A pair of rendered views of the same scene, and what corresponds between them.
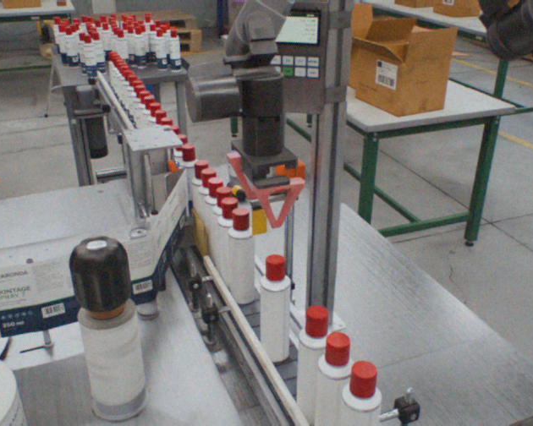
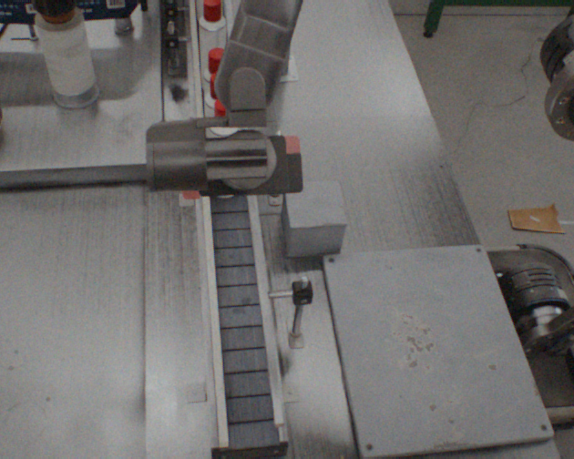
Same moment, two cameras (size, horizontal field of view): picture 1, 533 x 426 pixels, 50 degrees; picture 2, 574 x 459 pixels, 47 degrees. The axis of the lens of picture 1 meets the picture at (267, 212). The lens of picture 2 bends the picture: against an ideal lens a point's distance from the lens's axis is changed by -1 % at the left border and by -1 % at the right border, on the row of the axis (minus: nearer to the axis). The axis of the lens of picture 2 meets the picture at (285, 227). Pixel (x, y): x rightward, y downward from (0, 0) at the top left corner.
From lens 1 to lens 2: 0.48 m
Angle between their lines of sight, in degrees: 26
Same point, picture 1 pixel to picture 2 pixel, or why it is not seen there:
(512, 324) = not seen: hidden behind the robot
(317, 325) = (214, 65)
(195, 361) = (146, 77)
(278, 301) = (210, 39)
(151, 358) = (112, 67)
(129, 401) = (76, 95)
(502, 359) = (419, 138)
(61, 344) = not seen: hidden behind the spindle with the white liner
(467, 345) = (397, 120)
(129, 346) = (75, 50)
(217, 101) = not seen: outside the picture
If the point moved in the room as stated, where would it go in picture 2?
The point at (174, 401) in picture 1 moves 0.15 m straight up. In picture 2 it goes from (117, 105) to (106, 43)
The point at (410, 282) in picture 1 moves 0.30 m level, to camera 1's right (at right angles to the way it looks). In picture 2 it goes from (384, 54) to (511, 82)
